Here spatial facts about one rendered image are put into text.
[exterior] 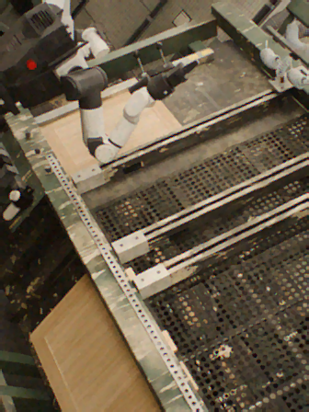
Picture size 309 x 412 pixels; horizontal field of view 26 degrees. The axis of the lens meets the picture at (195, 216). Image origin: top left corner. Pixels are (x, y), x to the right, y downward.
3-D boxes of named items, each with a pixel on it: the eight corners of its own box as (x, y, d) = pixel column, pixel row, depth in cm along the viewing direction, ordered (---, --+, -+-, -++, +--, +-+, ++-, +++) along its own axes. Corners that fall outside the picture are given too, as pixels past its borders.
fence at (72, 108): (36, 124, 320) (33, 118, 317) (210, 53, 344) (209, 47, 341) (39, 130, 317) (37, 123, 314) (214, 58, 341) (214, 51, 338)
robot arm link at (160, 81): (176, 65, 250) (151, 83, 254) (191, 85, 254) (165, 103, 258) (178, 56, 261) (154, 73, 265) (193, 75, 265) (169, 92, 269)
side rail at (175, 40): (22, 106, 340) (16, 88, 332) (212, 30, 367) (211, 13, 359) (26, 112, 336) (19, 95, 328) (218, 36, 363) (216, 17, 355)
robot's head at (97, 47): (89, 57, 267) (108, 46, 267) (75, 37, 268) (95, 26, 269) (92, 63, 273) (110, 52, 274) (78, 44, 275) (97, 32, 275)
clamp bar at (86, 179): (72, 183, 292) (58, 143, 274) (301, 83, 321) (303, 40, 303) (80, 198, 285) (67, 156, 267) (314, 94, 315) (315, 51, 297)
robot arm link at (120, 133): (139, 129, 265) (113, 167, 271) (134, 119, 273) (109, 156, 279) (117, 116, 260) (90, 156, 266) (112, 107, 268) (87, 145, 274)
